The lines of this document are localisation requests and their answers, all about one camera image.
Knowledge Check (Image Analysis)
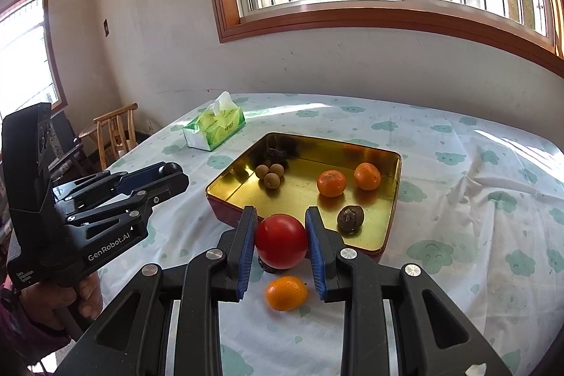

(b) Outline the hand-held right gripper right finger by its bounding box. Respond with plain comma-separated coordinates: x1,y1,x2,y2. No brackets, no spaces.
305,206,514,376

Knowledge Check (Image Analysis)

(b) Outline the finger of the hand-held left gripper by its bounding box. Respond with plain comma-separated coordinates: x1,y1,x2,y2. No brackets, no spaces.
62,172,190,227
53,161,167,203

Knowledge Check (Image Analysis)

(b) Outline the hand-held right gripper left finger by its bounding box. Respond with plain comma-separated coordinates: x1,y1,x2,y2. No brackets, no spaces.
55,205,258,376

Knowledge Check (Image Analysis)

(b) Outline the red tomato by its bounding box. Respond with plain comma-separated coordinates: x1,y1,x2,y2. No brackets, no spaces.
255,214,308,270

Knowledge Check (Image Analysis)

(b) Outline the dark wrinkled passion fruit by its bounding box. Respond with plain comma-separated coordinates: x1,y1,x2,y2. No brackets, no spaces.
266,138,297,162
258,255,283,273
337,205,364,234

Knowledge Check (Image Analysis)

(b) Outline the gold and red tin box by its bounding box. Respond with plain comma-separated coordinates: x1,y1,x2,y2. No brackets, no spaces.
205,132,403,264

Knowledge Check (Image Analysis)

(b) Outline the orange mandarin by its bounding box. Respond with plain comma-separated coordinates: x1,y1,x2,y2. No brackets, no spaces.
354,162,382,191
265,276,308,312
317,169,347,198

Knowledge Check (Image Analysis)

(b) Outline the person's left forearm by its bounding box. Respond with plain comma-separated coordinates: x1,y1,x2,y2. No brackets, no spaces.
0,285,73,368

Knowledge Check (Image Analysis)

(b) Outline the person's left hand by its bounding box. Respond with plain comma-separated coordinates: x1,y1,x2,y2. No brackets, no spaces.
20,270,104,330

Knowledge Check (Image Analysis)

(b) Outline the dark chair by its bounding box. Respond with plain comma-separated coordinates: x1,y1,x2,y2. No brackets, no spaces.
48,110,86,178

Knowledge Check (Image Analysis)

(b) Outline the wooden chair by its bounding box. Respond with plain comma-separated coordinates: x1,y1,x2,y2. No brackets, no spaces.
79,103,139,172

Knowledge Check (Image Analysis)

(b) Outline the green tissue box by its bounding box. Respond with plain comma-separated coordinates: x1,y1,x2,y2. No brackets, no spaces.
183,91,246,151

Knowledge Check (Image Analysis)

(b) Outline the narrow wooden framed window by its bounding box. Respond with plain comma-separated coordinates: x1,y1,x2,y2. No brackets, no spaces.
0,0,68,117

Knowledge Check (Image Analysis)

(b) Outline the white cloud print tablecloth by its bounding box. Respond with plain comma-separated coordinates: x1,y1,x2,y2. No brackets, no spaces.
84,93,564,376

